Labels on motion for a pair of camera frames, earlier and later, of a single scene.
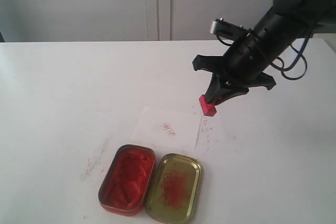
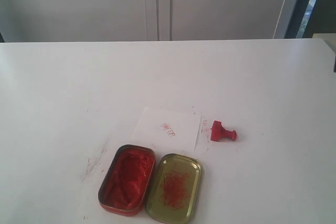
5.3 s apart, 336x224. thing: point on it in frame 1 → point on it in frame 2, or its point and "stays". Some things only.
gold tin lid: x=173 y=194 stays
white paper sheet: x=168 y=131 stays
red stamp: x=208 y=109 → x=218 y=132
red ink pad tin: x=125 y=184 stays
